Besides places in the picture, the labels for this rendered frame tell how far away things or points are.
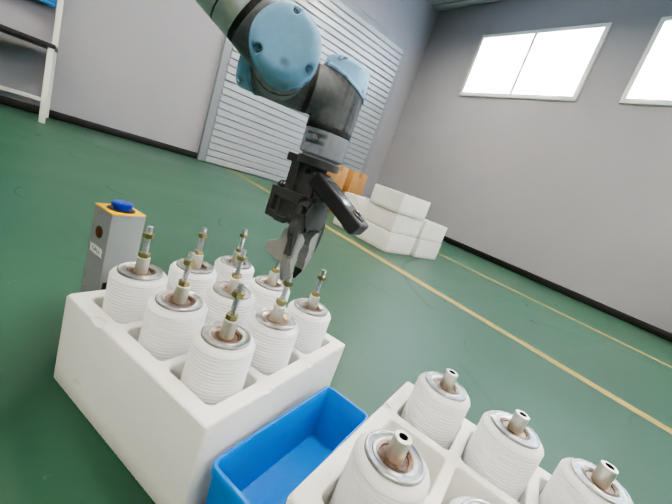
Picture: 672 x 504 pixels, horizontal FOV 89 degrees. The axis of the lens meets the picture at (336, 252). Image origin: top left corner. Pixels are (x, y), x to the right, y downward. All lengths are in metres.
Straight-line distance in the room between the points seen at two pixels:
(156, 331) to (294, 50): 0.45
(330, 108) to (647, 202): 5.02
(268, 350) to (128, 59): 5.10
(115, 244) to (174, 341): 0.30
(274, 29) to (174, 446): 0.54
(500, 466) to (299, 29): 0.64
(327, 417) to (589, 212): 4.99
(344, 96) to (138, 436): 0.60
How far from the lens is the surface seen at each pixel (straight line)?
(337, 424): 0.78
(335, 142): 0.55
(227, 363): 0.53
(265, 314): 0.65
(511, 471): 0.66
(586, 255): 5.40
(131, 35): 5.54
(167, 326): 0.61
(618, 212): 5.42
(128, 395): 0.65
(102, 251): 0.85
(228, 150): 5.71
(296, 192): 0.58
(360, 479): 0.45
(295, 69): 0.40
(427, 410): 0.65
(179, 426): 0.57
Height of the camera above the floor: 0.54
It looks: 13 degrees down
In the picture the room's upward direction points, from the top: 19 degrees clockwise
